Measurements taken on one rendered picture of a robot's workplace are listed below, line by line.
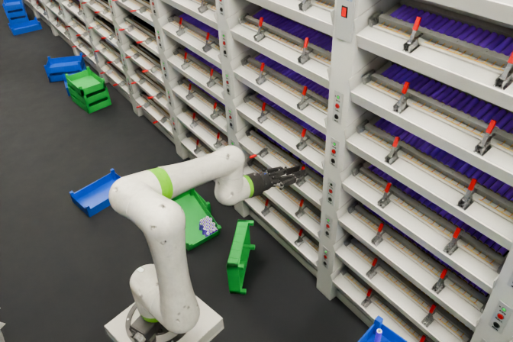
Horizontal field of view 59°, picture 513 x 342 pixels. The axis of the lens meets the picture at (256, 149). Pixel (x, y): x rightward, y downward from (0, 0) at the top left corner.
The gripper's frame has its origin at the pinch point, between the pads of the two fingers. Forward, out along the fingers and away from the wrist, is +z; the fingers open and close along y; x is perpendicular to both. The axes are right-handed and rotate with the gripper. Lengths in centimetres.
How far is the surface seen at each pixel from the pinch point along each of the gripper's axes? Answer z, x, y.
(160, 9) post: -8, 39, -115
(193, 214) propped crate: -10, -59, -59
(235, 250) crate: -15, -47, -13
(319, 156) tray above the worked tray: 0.8, 12.7, 9.7
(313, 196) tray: 3.3, -7.3, 9.7
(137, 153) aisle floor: -6, -65, -141
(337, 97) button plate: -11, 44, 21
